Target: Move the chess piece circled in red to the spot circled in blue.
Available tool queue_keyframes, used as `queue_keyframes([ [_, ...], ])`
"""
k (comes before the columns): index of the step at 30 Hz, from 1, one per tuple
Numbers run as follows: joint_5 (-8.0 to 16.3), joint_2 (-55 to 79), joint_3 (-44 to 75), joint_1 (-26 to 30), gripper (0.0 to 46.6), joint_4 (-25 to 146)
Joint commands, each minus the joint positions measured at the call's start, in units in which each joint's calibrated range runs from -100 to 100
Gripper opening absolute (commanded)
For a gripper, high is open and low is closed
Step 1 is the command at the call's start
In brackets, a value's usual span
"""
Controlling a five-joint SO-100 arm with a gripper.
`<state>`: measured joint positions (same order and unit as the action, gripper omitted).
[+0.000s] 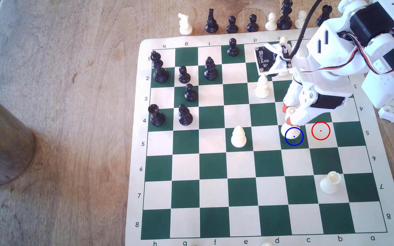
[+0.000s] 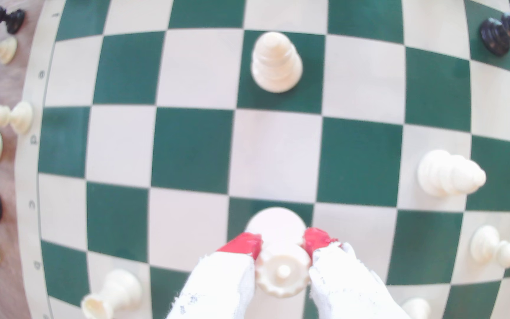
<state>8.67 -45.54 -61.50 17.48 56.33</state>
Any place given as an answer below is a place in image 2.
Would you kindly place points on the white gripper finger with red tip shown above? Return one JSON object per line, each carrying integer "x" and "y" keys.
{"x": 219, "y": 288}
{"x": 348, "y": 288}

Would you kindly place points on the white queen chess piece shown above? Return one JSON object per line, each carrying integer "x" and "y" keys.
{"x": 281, "y": 270}

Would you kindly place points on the white rook chess piece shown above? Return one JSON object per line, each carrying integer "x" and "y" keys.
{"x": 115, "y": 292}

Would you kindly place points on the green and cream chess mat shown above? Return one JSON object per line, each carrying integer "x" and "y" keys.
{"x": 193, "y": 150}

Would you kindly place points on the white bishop chess piece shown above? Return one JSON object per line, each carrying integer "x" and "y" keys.
{"x": 445, "y": 173}
{"x": 276, "y": 64}

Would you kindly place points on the black bishop chess piece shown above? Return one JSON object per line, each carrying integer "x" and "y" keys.
{"x": 500, "y": 33}

